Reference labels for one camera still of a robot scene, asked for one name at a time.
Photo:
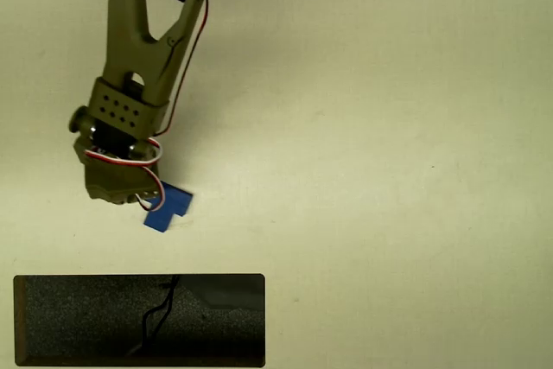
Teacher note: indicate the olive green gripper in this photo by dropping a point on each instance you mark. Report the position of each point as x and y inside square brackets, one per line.
[116, 193]

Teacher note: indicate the blue T-shaped block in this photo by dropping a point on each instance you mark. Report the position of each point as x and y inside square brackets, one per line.
[173, 202]

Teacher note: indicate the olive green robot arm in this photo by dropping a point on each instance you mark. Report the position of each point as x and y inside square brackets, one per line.
[125, 19]

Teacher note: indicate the black rectangular tray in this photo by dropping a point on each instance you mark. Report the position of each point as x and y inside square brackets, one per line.
[86, 326]

